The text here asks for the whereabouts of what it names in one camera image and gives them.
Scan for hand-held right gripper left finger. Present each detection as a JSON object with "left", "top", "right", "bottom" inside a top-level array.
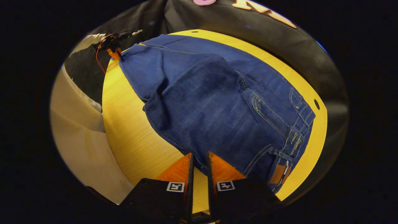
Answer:
[{"left": 120, "top": 152, "right": 195, "bottom": 224}]

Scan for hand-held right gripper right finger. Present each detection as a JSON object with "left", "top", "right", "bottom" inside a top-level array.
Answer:
[{"left": 205, "top": 152, "right": 282, "bottom": 223}]

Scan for blue denim jeans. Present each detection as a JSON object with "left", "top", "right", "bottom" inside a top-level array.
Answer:
[{"left": 118, "top": 34, "right": 316, "bottom": 193}]

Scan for black backdrop cloth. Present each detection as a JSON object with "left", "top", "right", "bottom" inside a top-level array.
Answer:
[{"left": 64, "top": 0, "right": 350, "bottom": 206}]

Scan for red cable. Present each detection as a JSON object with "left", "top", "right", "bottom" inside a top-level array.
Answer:
[{"left": 95, "top": 34, "right": 114, "bottom": 74}]

